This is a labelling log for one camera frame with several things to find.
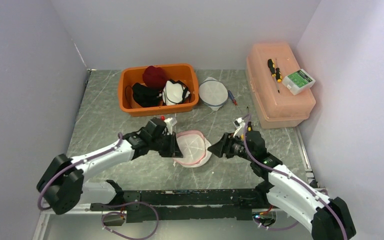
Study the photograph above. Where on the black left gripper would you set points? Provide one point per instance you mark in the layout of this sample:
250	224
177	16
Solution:
173	150

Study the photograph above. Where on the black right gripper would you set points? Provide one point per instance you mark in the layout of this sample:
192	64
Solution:
224	145

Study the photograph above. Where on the white mesh pink-zip laundry bag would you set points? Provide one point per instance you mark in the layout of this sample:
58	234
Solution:
193	145

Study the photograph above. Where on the black white bra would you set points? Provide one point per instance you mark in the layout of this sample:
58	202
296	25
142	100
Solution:
175	92

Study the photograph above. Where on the white mesh blue-zip laundry bag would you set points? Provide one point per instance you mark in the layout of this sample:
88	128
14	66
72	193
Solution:
213	93

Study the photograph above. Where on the red bra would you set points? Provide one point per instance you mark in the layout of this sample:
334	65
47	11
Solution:
154	77

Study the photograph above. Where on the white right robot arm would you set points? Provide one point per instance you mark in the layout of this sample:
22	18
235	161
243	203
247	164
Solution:
324	217

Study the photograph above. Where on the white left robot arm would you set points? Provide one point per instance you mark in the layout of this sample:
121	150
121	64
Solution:
65	183

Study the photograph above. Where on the black yellow screwdriver on table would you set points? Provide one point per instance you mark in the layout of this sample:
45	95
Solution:
249	123

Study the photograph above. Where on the blue red screwdriver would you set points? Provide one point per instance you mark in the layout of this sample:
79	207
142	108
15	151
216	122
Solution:
232	98

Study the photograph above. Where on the translucent pink storage box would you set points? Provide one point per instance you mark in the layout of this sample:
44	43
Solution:
276	106

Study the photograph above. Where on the orange plastic tub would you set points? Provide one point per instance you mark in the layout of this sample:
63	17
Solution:
179	71

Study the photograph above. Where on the thin black yellow screwdriver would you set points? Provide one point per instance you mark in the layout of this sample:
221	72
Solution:
278	75

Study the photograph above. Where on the large black yellow screwdriver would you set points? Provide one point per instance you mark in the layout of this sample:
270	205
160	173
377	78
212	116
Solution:
271	66

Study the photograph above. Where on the white green small box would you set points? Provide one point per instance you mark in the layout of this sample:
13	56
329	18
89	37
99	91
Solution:
298	81

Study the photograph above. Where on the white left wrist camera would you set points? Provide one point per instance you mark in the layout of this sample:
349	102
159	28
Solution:
170	123

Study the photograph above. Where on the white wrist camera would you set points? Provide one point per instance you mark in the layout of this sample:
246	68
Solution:
240	124
170	123

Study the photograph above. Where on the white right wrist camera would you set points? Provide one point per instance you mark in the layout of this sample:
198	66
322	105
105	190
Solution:
240	124

